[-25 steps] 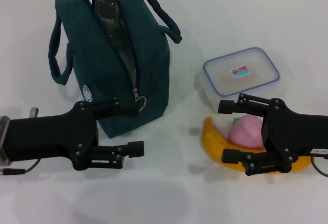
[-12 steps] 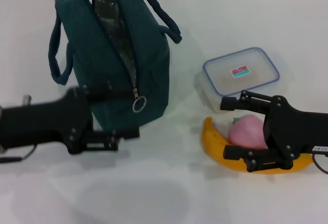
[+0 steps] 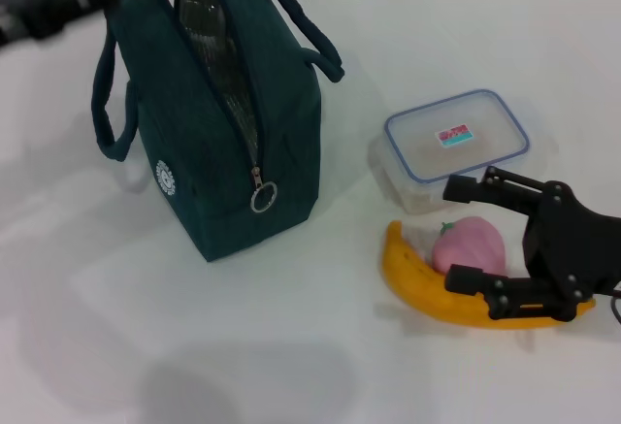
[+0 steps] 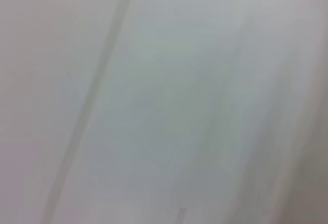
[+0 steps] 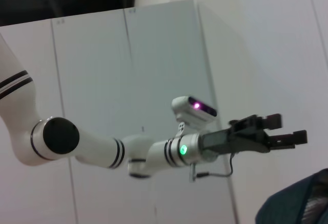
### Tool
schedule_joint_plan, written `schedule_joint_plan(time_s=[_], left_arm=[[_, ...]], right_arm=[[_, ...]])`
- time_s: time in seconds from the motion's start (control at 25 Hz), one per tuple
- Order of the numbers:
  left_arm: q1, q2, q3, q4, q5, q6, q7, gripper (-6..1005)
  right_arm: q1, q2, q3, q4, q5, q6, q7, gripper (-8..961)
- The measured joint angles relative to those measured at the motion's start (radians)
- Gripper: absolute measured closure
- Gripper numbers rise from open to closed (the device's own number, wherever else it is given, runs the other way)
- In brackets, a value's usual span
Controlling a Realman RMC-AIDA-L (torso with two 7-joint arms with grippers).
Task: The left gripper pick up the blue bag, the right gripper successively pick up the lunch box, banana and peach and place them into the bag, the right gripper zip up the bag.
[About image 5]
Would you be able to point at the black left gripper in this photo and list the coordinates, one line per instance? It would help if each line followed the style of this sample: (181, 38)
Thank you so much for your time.
(230, 139)

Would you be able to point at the dark blue insulated lunch bag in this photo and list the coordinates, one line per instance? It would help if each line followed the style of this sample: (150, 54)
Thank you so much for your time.
(294, 203)

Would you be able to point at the white cabinet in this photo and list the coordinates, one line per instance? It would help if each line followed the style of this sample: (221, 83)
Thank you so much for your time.
(153, 67)

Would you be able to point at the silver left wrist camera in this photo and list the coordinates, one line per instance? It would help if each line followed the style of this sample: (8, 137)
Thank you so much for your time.
(189, 111)

